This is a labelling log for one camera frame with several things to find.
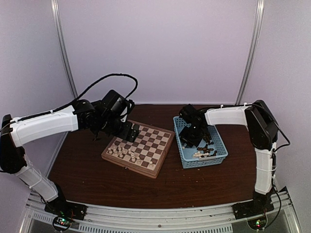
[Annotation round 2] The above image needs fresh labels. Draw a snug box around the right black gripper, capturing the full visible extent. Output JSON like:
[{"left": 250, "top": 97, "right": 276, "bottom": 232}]
[{"left": 179, "top": 124, "right": 205, "bottom": 148}]

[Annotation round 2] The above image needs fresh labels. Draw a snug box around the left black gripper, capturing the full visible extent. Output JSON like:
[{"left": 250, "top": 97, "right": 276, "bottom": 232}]
[{"left": 98, "top": 115, "right": 139, "bottom": 143}]

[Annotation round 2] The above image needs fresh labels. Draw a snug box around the white queen chess piece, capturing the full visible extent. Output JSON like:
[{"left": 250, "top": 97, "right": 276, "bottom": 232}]
[{"left": 130, "top": 152, "right": 136, "bottom": 162}]

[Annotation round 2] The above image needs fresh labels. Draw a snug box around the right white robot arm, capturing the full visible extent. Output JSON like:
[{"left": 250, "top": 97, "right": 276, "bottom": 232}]
[{"left": 179, "top": 100, "right": 278, "bottom": 195}]

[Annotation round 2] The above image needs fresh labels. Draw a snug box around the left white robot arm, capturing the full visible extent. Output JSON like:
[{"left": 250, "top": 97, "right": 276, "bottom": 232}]
[{"left": 0, "top": 90, "right": 138, "bottom": 216}]

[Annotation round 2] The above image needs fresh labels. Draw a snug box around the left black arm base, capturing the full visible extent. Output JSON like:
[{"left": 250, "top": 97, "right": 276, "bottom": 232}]
[{"left": 44, "top": 190, "right": 87, "bottom": 220}]

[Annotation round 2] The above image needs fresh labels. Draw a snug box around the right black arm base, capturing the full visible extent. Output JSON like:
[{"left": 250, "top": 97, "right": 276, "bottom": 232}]
[{"left": 232, "top": 191, "right": 274, "bottom": 219}]

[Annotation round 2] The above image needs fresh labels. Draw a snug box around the dark chess pieces pile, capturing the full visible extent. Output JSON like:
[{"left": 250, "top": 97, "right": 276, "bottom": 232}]
[{"left": 197, "top": 135, "right": 217, "bottom": 157}]

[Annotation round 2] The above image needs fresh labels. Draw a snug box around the white chess pieces pile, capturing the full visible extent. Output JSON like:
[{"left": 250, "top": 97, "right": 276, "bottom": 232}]
[{"left": 182, "top": 146, "right": 201, "bottom": 159}]

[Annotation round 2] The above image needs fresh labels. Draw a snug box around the wooden folding chess board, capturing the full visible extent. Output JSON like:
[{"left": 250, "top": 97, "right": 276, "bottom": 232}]
[{"left": 101, "top": 121, "right": 175, "bottom": 179}]

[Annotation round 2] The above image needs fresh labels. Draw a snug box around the light blue plastic basket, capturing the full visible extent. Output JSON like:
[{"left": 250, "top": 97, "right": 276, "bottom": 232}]
[{"left": 173, "top": 116, "right": 228, "bottom": 168}]

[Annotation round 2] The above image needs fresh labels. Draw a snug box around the right black cable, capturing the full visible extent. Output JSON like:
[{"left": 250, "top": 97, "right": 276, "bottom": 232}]
[{"left": 252, "top": 101, "right": 291, "bottom": 151}]

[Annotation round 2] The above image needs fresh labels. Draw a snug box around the front aluminium rail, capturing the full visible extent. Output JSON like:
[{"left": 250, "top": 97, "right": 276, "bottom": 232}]
[{"left": 19, "top": 191, "right": 299, "bottom": 233}]

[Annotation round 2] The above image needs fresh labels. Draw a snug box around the left aluminium frame post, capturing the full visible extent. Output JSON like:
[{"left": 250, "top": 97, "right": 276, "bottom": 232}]
[{"left": 51, "top": 0, "right": 78, "bottom": 98}]

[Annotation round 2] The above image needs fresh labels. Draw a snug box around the aluminium frame post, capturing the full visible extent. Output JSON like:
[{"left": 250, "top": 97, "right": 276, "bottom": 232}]
[
  {"left": 51, "top": 0, "right": 78, "bottom": 98},
  {"left": 235, "top": 0, "right": 265, "bottom": 105}
]

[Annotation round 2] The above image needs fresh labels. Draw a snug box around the right aluminium frame post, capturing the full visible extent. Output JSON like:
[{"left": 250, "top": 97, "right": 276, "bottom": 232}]
[{"left": 235, "top": 0, "right": 265, "bottom": 105}]

